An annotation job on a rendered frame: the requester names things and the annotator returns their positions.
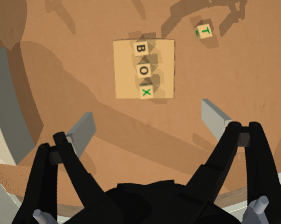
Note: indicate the tan square mat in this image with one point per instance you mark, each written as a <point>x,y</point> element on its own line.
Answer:
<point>161,59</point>

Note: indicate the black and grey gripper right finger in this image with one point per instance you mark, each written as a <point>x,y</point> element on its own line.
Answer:
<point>263,185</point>

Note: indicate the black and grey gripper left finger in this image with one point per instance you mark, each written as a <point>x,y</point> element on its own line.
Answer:
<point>40,201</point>

